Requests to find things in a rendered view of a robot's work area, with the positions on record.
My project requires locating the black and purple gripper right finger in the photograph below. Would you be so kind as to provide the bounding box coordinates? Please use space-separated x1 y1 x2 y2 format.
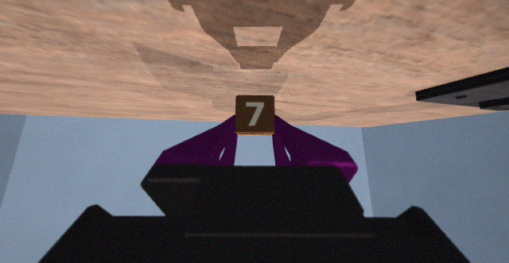
272 115 358 183

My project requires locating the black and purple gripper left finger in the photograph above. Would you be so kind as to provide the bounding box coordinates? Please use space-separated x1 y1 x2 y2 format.
153 114 238 165

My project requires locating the brown number cube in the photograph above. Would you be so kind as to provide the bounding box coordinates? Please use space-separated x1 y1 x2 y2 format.
235 95 275 136

